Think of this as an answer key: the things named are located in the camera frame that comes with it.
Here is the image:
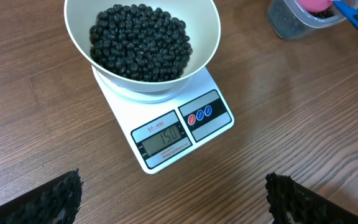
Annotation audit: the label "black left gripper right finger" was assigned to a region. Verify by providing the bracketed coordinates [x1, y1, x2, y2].
[265, 172, 358, 224]

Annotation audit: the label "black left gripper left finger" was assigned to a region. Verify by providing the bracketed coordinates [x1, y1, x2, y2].
[0, 169, 83, 224]

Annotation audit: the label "pink scoop with blue handle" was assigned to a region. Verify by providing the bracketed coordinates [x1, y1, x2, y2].
[299, 0, 358, 30]

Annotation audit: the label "white digital kitchen scale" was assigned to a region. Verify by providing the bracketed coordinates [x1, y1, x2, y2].
[93, 68, 234, 174]

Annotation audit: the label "black beans in bowl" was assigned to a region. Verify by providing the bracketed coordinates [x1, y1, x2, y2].
[89, 4, 193, 82]

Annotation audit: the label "white bowl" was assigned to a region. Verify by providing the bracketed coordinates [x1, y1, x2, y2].
[64, 0, 221, 92]

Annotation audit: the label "clear plastic bean container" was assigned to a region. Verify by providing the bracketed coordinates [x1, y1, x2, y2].
[267, 0, 347, 40]

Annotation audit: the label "black beans in container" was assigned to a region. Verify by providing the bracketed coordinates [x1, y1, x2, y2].
[310, 7, 335, 19]

